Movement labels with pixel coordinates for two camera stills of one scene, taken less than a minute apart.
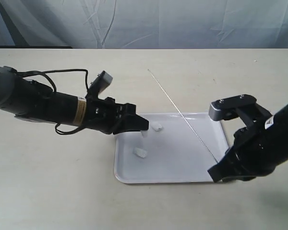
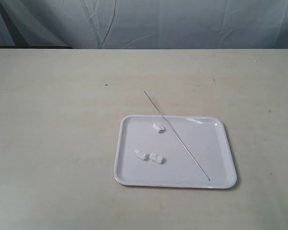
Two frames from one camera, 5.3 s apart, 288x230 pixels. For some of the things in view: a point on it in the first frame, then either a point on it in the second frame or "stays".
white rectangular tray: (178, 147) stays
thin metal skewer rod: (183, 116) to (174, 132)
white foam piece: (144, 133) to (156, 158)
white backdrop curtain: (145, 24) stays
